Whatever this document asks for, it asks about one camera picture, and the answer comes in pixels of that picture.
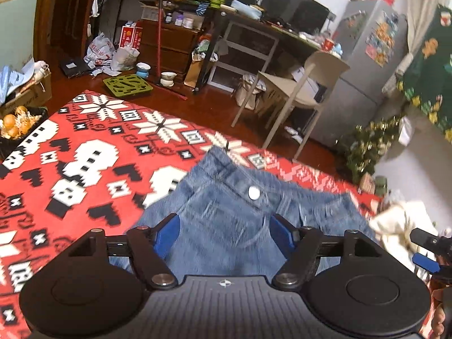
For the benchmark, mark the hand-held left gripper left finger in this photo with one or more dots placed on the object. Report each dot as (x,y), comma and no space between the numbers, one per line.
(168,232)

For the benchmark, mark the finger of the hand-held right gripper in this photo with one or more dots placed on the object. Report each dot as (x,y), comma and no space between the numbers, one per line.
(426,263)
(425,239)

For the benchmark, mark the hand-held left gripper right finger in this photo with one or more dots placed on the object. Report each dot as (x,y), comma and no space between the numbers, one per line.
(280,235)

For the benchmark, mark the blue denim shorts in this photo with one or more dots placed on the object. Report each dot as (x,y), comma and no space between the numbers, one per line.
(219,226)

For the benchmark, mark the person's right hand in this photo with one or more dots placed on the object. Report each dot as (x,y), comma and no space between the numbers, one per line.
(439,319)

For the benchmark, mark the cream knitted sweater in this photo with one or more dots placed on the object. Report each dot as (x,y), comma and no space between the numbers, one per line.
(395,222)

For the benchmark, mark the red patterned blanket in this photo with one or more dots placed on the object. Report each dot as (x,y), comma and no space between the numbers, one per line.
(88,183)

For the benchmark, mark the gold tinsel garland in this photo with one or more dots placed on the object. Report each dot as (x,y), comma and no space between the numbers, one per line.
(370,144)

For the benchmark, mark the beige plastic chair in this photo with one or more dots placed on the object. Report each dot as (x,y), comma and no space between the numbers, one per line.
(307,88)

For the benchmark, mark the green perforated foam tray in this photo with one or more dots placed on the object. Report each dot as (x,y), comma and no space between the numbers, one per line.
(128,86)

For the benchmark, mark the white bowl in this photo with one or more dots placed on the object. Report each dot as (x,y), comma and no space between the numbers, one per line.
(168,78)

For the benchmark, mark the brown paper bag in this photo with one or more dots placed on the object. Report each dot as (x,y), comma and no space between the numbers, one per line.
(195,72)

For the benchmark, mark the blue and white cup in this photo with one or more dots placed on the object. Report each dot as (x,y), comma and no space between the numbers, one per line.
(143,70)

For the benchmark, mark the grey refrigerator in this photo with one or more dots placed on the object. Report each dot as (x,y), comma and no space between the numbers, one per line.
(356,88)

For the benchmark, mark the green Christmas banner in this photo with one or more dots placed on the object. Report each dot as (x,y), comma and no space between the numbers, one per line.
(429,74)

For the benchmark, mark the black basket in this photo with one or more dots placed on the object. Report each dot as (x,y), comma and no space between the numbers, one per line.
(31,127)

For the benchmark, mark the plain white plastic bag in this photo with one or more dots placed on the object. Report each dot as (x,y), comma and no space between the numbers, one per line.
(125,58)

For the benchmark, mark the brown wooden drawer chest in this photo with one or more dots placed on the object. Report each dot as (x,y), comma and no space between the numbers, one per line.
(173,46)

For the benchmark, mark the black flat case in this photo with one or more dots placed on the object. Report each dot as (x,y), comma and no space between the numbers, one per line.
(75,67)

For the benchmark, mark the red broom stick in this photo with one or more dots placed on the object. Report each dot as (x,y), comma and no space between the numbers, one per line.
(159,42)

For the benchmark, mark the orange fruit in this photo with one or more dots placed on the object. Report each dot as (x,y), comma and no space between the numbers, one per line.
(20,110)
(9,122)

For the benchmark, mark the brown cardboard box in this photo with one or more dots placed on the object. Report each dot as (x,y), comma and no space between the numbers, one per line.
(31,95)

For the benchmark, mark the white printed plastic bag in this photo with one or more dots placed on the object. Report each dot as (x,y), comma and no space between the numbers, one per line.
(99,51)

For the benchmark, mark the red cardboard box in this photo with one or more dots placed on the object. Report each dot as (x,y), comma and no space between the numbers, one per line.
(130,37)

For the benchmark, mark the colourful fridge poster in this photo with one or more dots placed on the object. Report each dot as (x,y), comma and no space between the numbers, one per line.
(380,40)

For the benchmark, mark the light blue folded cloth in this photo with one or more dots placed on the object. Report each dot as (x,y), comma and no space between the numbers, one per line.
(247,9)

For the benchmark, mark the cream curtain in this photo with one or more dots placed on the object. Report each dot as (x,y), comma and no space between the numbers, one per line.
(420,10)

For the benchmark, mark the black computer monitor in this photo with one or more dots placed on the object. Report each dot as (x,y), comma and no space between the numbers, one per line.
(300,5)

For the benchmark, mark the brown wooden wardrobe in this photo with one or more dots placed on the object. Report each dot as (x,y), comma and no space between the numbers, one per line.
(67,10)

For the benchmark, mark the pale door with gold calligraphy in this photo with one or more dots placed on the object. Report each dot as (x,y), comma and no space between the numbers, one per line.
(16,21)

